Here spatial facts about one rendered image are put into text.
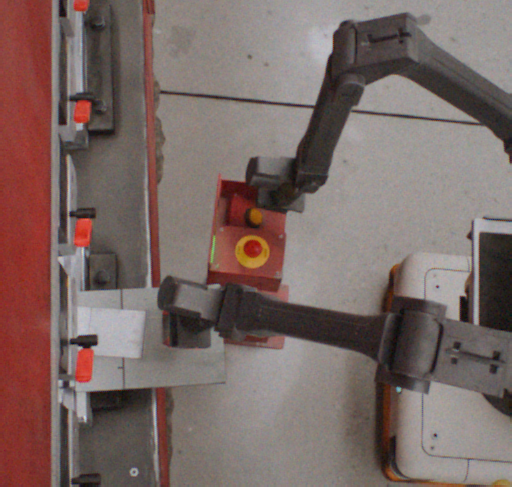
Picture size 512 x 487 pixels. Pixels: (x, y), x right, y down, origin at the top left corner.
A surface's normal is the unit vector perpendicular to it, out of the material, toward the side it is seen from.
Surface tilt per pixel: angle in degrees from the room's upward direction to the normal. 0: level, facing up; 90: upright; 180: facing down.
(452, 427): 0
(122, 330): 0
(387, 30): 29
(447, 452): 0
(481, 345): 13
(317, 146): 88
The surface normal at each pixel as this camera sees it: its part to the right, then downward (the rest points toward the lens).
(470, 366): -0.11, -0.16
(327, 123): -0.11, 0.93
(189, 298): 0.44, -0.01
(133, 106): 0.07, -0.32
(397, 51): -0.42, -0.34
